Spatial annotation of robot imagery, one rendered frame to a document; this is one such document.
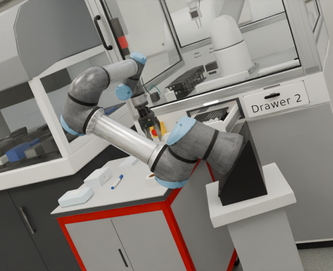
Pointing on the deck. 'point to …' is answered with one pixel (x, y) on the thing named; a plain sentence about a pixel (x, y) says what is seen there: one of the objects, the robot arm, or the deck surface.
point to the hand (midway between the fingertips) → (155, 139)
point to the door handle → (101, 33)
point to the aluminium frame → (320, 46)
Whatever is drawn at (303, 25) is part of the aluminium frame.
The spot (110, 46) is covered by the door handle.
